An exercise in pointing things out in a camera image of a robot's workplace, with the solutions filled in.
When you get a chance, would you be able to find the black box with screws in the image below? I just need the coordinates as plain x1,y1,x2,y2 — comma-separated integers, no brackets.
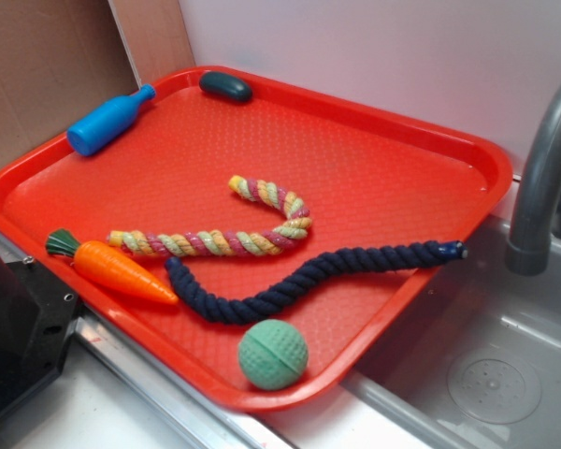
0,255,80,420

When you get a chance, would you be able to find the multicolour twisted rope toy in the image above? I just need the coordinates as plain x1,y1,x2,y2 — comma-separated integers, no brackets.
107,175,312,258

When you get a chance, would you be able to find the red plastic tray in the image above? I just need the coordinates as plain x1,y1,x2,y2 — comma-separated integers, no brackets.
0,68,512,412

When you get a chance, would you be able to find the grey plastic sink basin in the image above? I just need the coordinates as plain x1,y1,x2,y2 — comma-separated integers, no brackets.
260,195,561,448

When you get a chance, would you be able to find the brown cardboard panel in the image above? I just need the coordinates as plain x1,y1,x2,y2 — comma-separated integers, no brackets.
0,1,194,168

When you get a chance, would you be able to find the navy blue twisted rope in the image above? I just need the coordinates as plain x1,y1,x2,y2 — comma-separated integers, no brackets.
164,239,468,326

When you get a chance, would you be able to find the grey faucet spout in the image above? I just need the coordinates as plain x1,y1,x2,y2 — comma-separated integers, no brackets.
505,86,561,276

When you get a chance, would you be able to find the blue plastic bottle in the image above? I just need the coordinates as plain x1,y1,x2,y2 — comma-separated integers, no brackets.
65,84,156,156

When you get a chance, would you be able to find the green rubber ball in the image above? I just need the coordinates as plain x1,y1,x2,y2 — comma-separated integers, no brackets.
237,319,309,391

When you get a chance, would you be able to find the dark green oval soap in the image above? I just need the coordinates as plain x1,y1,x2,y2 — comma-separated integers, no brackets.
199,71,253,103

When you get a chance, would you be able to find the orange toy carrot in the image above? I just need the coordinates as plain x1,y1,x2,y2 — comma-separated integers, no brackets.
45,229,179,305

